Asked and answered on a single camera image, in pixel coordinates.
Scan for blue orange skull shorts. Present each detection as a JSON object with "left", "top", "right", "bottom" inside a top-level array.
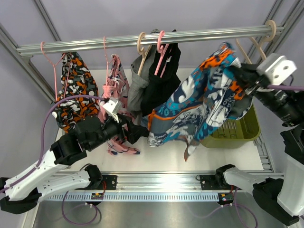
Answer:
[{"left": 148, "top": 42, "right": 252, "bottom": 160}]

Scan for pink plastic hanger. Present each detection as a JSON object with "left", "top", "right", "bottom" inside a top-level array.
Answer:
[{"left": 154, "top": 30, "right": 171, "bottom": 78}]

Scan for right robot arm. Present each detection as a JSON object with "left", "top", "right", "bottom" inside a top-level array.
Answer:
[{"left": 215, "top": 64, "right": 304, "bottom": 226}]

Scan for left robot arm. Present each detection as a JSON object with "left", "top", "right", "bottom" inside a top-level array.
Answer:
[{"left": 0, "top": 114, "right": 149, "bottom": 214}]

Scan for pink patterned shorts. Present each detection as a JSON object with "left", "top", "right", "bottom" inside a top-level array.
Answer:
[{"left": 102, "top": 55, "right": 141, "bottom": 155}]

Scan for grey shorts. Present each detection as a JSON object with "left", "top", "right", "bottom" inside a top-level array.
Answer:
[{"left": 127, "top": 29, "right": 160, "bottom": 119}]

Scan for orange black camouflage shorts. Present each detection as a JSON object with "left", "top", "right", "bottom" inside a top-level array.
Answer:
[{"left": 52, "top": 52, "right": 100, "bottom": 133}]

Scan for beige wooden hanger with grey shorts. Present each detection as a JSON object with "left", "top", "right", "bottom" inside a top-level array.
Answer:
[{"left": 136, "top": 32, "right": 152, "bottom": 76}]

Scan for thin pink hanger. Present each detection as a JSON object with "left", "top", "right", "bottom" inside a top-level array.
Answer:
[
  {"left": 103, "top": 36, "right": 113, "bottom": 92},
  {"left": 40, "top": 41, "right": 66, "bottom": 101}
]

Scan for thin pink left hanger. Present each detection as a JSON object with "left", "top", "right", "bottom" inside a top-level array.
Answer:
[{"left": 40, "top": 41, "right": 66, "bottom": 101}]

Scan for olive green plastic basket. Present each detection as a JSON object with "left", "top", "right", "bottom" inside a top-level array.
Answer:
[{"left": 201, "top": 106, "right": 261, "bottom": 149}]

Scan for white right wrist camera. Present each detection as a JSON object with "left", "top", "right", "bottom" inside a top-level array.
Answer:
[{"left": 256, "top": 53, "right": 297, "bottom": 86}]

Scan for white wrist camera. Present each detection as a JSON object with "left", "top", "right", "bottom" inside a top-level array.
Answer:
[
  {"left": 256, "top": 53, "right": 297, "bottom": 86},
  {"left": 98, "top": 97, "right": 122, "bottom": 123}
]

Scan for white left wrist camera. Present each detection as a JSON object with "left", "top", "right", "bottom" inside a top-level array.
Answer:
[{"left": 98, "top": 97, "right": 122, "bottom": 123}]

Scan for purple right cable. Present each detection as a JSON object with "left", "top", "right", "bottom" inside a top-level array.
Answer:
[{"left": 187, "top": 84, "right": 304, "bottom": 228}]

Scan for aluminium hanging rail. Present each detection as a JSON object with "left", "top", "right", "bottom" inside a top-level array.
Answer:
[{"left": 16, "top": 25, "right": 274, "bottom": 57}]

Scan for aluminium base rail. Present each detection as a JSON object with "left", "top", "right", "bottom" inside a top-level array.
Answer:
[{"left": 47, "top": 170, "right": 285, "bottom": 192}]

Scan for slotted cable duct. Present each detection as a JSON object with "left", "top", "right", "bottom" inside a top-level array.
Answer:
[{"left": 47, "top": 191, "right": 219, "bottom": 202}]

